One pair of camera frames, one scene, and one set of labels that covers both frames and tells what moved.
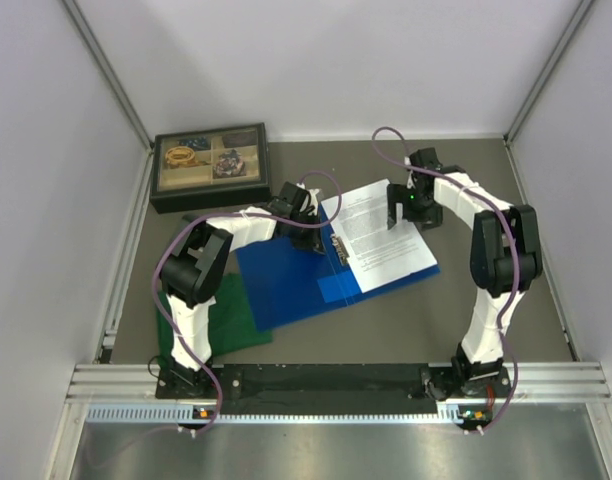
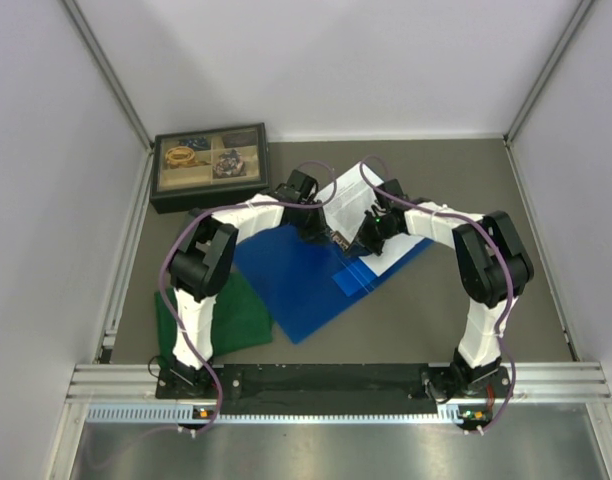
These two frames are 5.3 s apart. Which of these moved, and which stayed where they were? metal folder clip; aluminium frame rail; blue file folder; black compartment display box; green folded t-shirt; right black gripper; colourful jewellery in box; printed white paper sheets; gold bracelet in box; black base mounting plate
Moved: metal folder clip; printed white paper sheets; blue file folder; right black gripper
Stayed: gold bracelet in box; green folded t-shirt; black base mounting plate; colourful jewellery in box; black compartment display box; aluminium frame rail
